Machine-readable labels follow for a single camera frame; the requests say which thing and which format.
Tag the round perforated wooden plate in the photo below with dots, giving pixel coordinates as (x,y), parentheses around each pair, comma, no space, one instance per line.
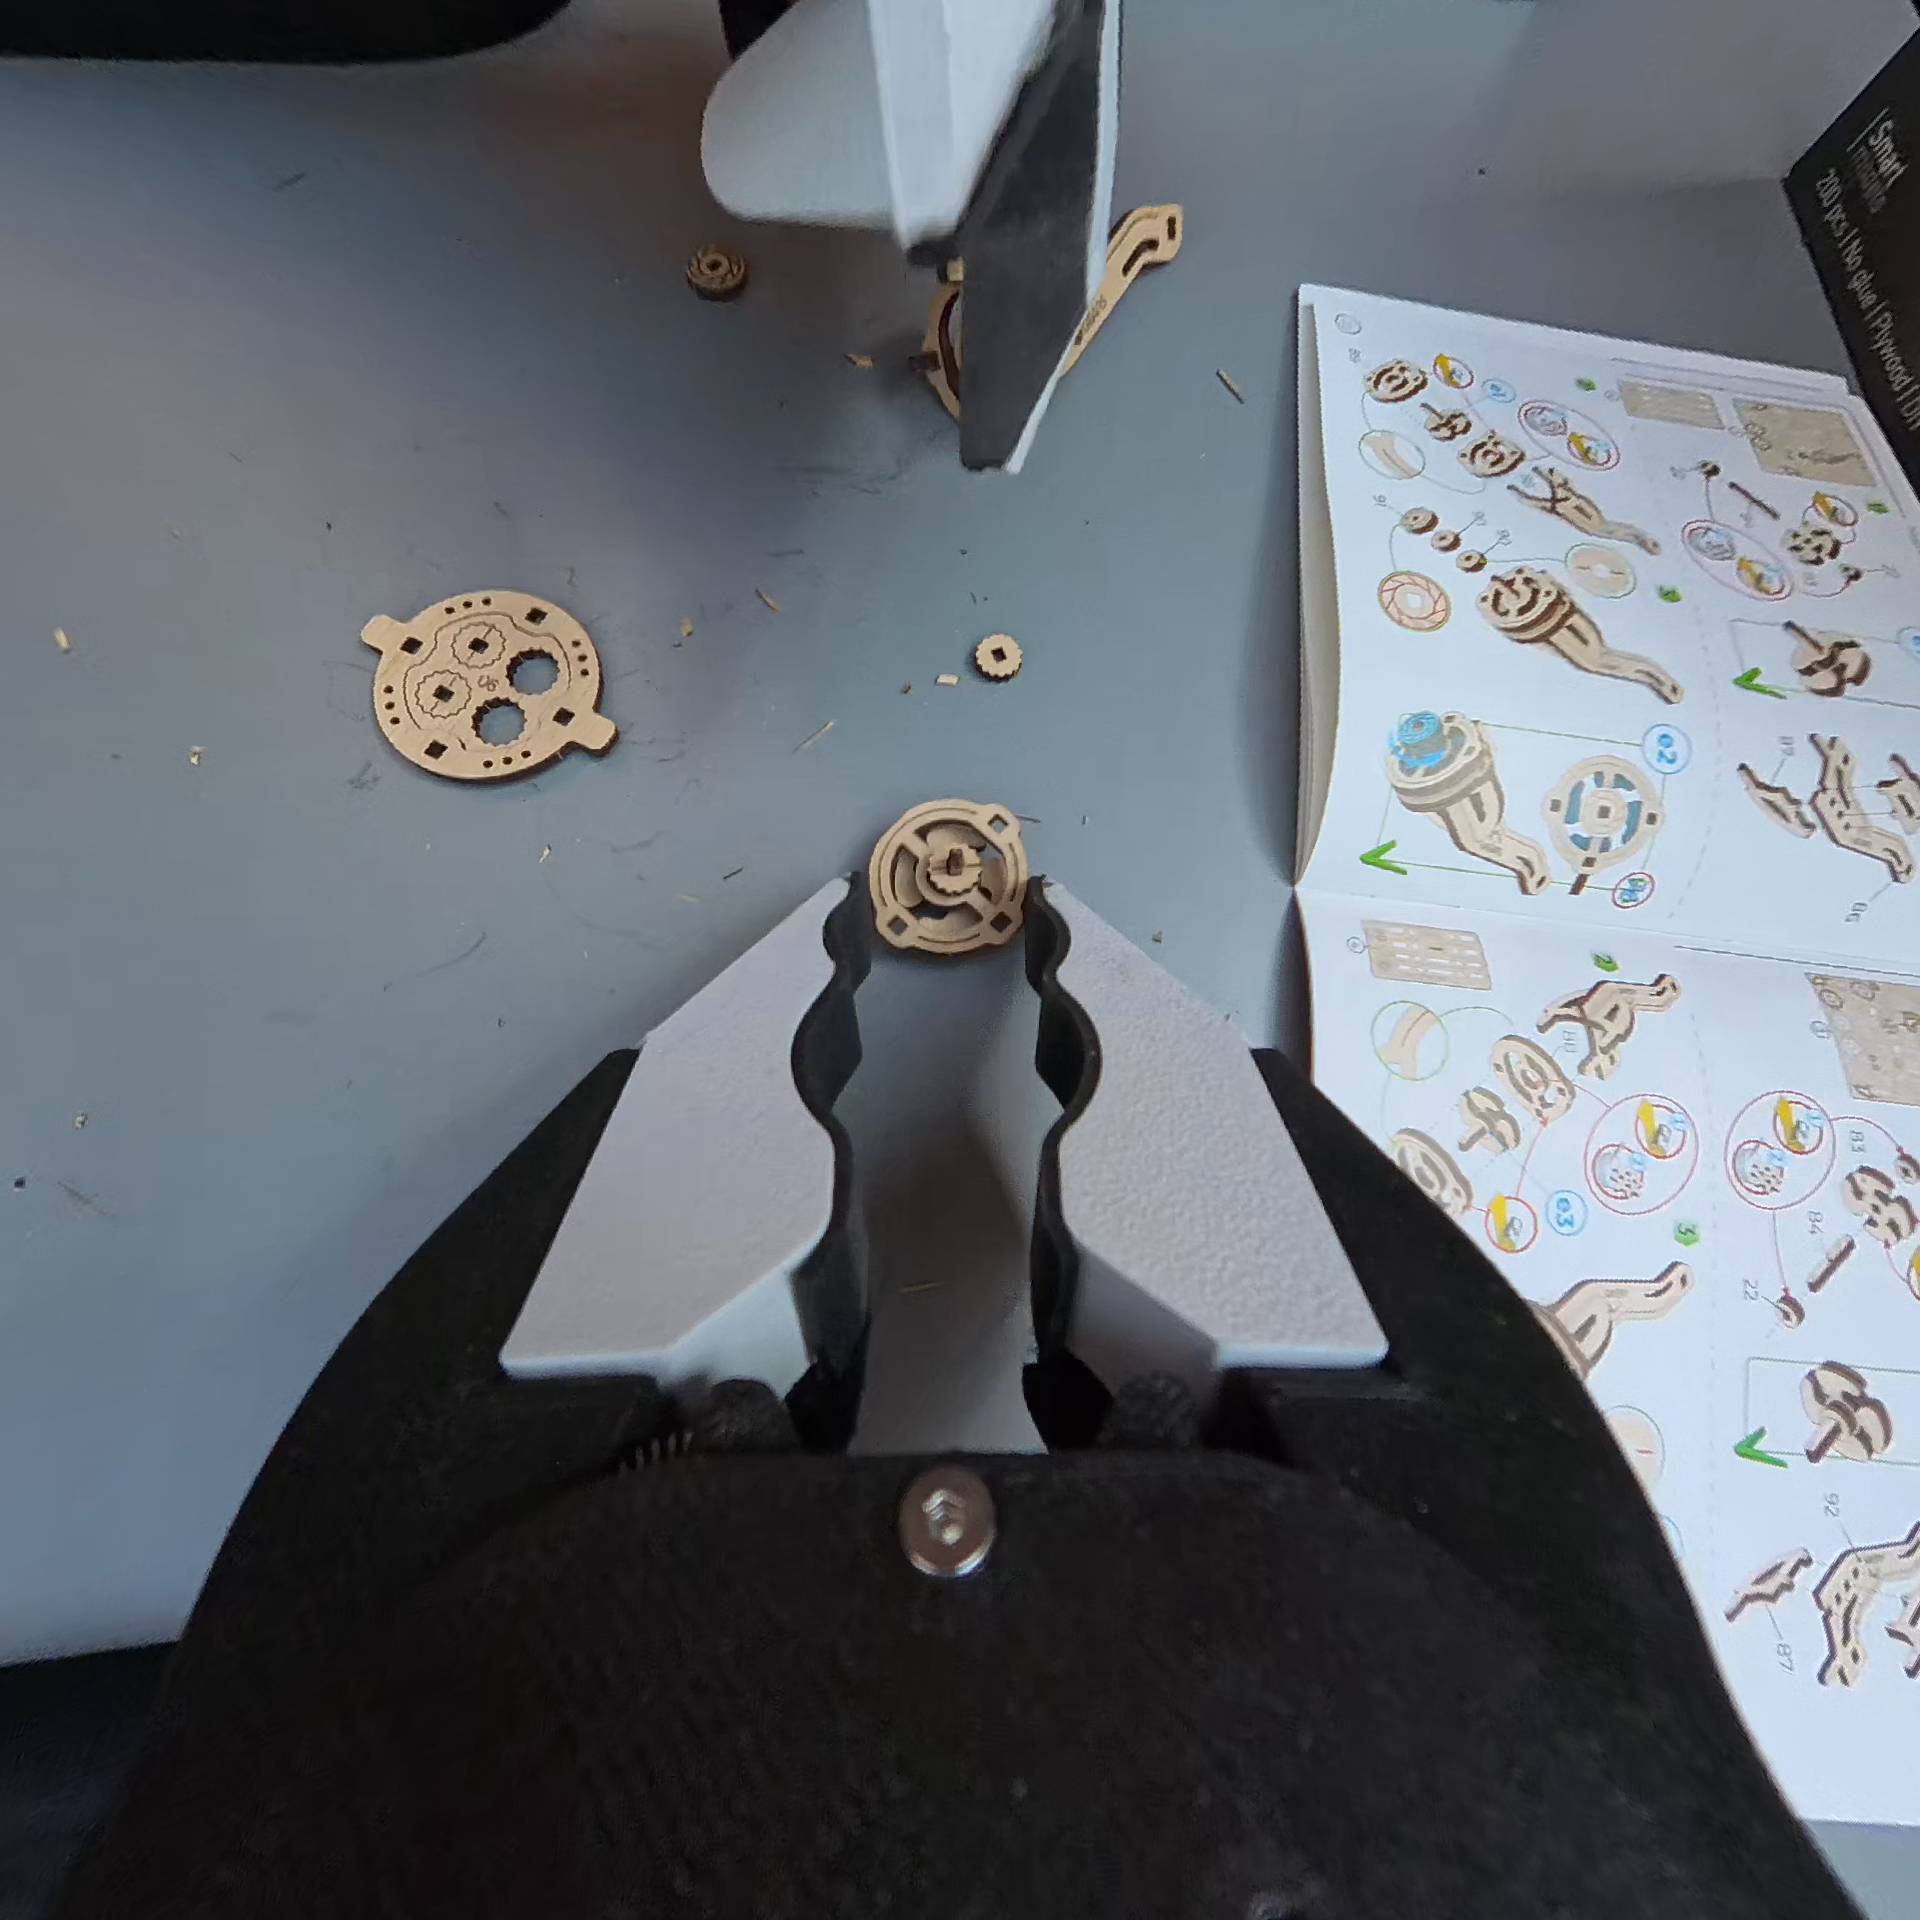
(489,686)

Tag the black cardboard box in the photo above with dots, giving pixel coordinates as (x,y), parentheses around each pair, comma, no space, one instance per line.
(1875,225)

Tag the small thick wooden gear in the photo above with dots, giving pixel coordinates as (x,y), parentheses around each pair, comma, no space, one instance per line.
(716,272)

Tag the wooden arm piece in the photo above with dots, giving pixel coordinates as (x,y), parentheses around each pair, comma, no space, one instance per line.
(1133,249)

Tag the black flat object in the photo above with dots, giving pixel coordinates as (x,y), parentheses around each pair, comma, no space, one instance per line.
(301,23)

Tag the round wooden wheel assembly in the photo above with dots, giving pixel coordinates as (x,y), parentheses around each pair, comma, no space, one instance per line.
(909,900)

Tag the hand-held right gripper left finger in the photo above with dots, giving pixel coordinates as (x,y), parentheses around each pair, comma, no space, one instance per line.
(674,1201)

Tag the illustrated instruction booklet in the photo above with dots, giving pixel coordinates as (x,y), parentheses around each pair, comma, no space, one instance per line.
(1650,721)

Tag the tiny wooden gear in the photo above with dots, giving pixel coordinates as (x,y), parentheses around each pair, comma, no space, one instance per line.
(996,656)

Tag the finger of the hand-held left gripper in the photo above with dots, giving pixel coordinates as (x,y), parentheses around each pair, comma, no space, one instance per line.
(811,135)
(1035,270)

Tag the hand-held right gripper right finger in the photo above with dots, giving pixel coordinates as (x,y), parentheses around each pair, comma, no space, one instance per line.
(1201,1201)

